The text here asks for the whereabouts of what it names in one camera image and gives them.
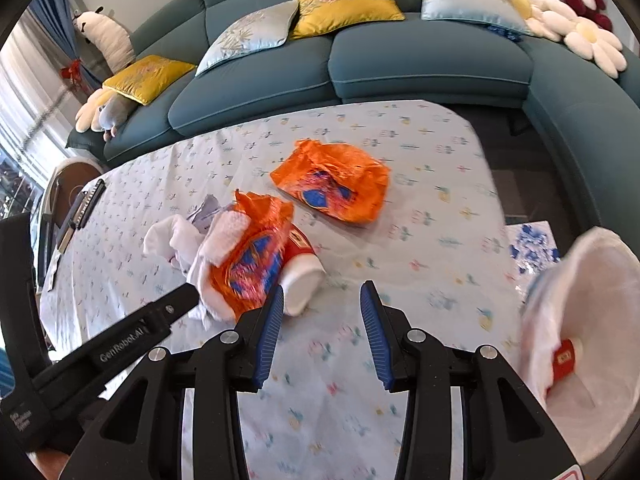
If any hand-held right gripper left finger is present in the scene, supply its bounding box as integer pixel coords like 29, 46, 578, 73
60, 285, 286, 480

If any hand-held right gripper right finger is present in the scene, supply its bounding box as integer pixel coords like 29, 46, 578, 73
360, 280, 581, 480

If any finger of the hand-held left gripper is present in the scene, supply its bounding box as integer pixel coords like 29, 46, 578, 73
35, 284, 201, 411

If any white cotton glove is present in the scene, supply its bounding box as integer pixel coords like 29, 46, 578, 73
187, 260, 236, 323
197, 212, 251, 267
143, 214, 211, 271

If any orange plastic snack bag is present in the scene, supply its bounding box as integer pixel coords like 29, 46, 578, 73
207, 190, 296, 323
270, 139, 391, 226

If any red paper bucket white rim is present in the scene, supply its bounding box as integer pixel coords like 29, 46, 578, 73
545, 337, 586, 398

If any bin with white plastic liner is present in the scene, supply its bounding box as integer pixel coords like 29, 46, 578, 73
517, 226, 640, 466

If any floral white tablecloth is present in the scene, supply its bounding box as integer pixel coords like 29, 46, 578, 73
39, 100, 531, 480

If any black remote control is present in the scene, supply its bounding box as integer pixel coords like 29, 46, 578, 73
70, 178, 107, 226

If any round wooden back chair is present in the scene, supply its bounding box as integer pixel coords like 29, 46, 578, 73
42, 157, 103, 231

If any grey paper scrap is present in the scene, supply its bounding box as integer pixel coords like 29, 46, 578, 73
187, 195, 223, 226

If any blue floral white box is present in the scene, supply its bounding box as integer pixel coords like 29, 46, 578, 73
505, 220, 563, 281

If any grey plush toy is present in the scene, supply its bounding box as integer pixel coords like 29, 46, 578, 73
97, 92, 136, 143

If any sheer white curtain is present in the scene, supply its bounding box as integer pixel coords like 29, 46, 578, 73
0, 25, 76, 161

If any red curtain bow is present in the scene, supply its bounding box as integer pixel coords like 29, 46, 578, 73
61, 58, 86, 92

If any yellow embroidered cushion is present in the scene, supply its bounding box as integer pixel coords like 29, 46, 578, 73
290, 0, 406, 41
102, 55, 197, 107

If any teal fabric sofa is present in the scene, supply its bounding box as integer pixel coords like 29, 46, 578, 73
65, 0, 640, 261

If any white long plush toy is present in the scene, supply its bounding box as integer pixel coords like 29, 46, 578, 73
71, 6, 136, 73

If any blue curtain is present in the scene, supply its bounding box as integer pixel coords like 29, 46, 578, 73
30, 0, 101, 96

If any light blue embroidered cushion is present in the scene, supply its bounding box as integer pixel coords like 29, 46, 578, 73
195, 0, 300, 78
420, 0, 533, 37

